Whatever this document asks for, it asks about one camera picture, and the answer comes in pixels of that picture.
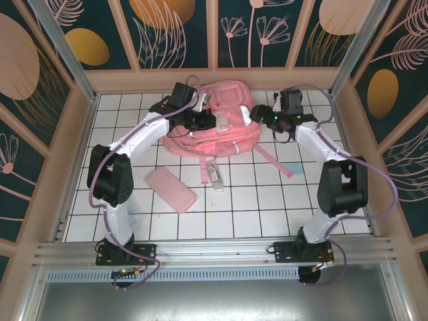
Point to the pink backpack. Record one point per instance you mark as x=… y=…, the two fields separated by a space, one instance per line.
x=230 y=140

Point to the clear stationery pack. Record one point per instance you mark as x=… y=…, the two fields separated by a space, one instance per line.
x=214 y=175

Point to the pink pencil case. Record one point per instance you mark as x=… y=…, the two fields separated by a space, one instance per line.
x=170 y=189

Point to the clear plastic folder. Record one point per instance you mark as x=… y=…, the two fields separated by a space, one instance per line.
x=137 y=214

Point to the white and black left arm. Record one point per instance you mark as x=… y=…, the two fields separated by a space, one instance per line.
x=147 y=130

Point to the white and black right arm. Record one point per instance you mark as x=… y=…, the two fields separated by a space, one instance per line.
x=317 y=147

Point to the light blue paper note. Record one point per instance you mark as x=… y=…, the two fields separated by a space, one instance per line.
x=297 y=168

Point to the small circuit board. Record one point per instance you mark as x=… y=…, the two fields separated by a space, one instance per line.
x=127 y=272

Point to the grey metal sheet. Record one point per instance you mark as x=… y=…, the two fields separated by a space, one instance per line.
x=214 y=301

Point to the aluminium corner post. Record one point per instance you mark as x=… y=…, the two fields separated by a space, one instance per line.
x=357 y=50
x=68 y=57

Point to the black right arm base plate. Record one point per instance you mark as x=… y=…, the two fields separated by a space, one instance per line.
x=284 y=250

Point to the aluminium mounting rail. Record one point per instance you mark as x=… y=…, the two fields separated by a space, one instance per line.
x=214 y=250

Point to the aluminium side rail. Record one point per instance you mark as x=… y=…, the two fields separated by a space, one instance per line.
x=372 y=224
x=59 y=230

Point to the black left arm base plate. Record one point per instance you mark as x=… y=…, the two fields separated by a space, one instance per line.
x=147 y=250

